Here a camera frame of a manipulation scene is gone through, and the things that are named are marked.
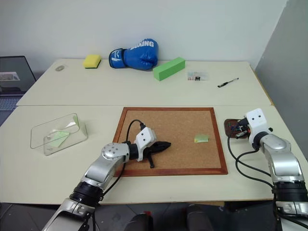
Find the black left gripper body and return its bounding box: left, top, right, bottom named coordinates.
left=143, top=142, right=161, bottom=157

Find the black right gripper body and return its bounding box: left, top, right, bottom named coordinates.
left=236, top=118, right=252, bottom=139

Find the brown wooden tray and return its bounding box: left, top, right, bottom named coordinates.
left=224, top=118, right=250, bottom=142

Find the clear plastic box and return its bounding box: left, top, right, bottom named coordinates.
left=30, top=113, right=89, bottom=156

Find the black pen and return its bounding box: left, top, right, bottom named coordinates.
left=217, top=77, right=240, bottom=88

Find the dark rounded shape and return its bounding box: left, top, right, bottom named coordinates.
left=129, top=211, right=154, bottom=231
left=185, top=204, right=213, bottom=231

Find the white printed card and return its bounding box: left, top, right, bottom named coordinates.
left=187, top=70, right=210, bottom=81

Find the grey partition panel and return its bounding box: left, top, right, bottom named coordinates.
left=254, top=0, right=308, bottom=170

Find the green foam block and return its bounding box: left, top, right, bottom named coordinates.
left=153, top=57, right=186, bottom=82

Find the blue boxing glove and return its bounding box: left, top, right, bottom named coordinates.
left=108, top=38, right=159, bottom=71

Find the yellow sponge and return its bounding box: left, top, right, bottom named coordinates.
left=83, top=54, right=103, bottom=70

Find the dark laptop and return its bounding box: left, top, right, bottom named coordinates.
left=0, top=55, right=37, bottom=112

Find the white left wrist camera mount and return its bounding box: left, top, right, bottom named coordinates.
left=135, top=127, right=158, bottom=162

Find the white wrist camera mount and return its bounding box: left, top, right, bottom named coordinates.
left=135, top=127, right=158, bottom=162
left=245, top=108, right=269, bottom=145

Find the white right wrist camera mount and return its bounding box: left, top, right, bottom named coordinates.
left=245, top=108, right=269, bottom=145

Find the cork board with wooden frame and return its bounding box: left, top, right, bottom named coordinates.
left=112, top=107, right=229, bottom=178

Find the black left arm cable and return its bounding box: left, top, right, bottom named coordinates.
left=81, top=119, right=146, bottom=231

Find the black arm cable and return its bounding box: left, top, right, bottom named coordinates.
left=81, top=119, right=146, bottom=231
left=227, top=134, right=281, bottom=231

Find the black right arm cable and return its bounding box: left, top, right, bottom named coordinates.
left=227, top=134, right=281, bottom=231

